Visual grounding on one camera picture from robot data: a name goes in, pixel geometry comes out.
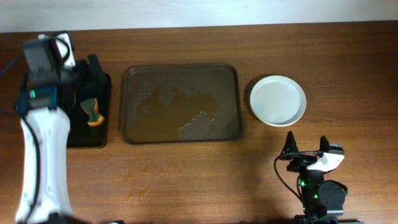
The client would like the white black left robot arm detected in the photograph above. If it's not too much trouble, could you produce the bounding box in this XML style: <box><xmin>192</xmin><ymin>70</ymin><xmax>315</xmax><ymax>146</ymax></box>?
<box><xmin>14</xmin><ymin>31</ymin><xmax>81</xmax><ymax>223</ymax></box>

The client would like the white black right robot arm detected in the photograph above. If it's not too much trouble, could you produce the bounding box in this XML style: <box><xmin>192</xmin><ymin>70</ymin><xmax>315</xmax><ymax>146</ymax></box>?
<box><xmin>121</xmin><ymin>63</ymin><xmax>348</xmax><ymax>223</ymax></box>

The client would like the green yellow scrub sponge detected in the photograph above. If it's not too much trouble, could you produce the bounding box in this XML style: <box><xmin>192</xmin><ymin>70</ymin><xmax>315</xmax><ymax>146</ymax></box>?
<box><xmin>80</xmin><ymin>98</ymin><xmax>105</xmax><ymax>127</ymax></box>

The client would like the black plastic tray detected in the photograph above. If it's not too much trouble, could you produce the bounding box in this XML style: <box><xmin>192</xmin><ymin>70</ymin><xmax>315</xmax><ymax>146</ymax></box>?
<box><xmin>67</xmin><ymin>73</ymin><xmax>112</xmax><ymax>149</ymax></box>

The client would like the pale green plate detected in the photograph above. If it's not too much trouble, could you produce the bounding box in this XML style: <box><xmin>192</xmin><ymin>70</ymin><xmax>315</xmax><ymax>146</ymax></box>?
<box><xmin>249</xmin><ymin>75</ymin><xmax>307</xmax><ymax>127</ymax></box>

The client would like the brown serving tray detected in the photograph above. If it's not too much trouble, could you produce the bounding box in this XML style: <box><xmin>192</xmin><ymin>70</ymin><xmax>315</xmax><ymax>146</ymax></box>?
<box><xmin>119</xmin><ymin>63</ymin><xmax>243</xmax><ymax>145</ymax></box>

